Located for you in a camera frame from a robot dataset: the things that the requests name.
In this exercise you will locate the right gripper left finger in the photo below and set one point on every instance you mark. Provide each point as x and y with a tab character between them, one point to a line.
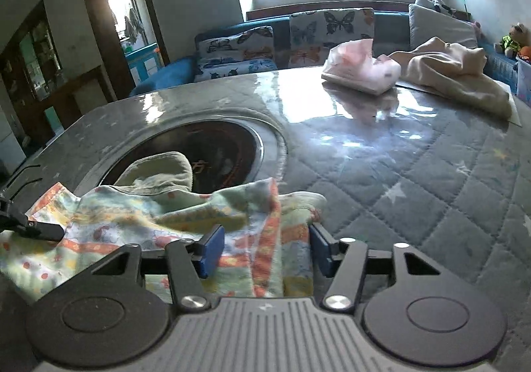
188	263

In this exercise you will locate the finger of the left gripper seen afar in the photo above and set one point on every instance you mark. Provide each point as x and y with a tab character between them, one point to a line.
13	220

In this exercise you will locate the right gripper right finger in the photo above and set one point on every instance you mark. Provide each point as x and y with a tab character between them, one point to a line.
343	262

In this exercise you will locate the colourful patterned baby garment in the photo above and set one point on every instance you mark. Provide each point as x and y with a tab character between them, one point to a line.
267	250

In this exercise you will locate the dark wooden cabinet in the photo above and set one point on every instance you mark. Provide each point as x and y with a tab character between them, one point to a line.
46	100

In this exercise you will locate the quilted grey star table cover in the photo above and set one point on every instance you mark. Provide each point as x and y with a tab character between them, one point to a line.
407	166

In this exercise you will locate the pink folded garment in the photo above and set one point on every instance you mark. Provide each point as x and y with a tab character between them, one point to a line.
351	64

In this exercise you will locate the blue small cabinet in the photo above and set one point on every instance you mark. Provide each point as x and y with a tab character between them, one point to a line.
143	62

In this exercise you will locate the beige crumpled garment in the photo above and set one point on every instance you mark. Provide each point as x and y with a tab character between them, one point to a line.
456	72

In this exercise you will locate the left butterfly print cushion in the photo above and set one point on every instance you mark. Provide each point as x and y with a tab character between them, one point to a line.
250	51

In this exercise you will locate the butterfly print cushion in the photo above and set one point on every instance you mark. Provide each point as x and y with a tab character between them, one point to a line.
314	33
250	51

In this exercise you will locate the right butterfly print cushion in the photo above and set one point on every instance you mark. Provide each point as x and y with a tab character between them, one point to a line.
314	33

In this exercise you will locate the blue sofa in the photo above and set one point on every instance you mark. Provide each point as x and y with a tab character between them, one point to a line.
392	33

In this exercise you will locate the grey plain pillow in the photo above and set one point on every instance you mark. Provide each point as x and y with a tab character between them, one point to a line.
431	18

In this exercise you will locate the clear plastic storage box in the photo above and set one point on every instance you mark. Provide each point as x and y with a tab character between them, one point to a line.
523	69

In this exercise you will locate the teddy bear plush toy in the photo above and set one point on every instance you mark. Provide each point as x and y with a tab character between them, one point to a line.
511	44

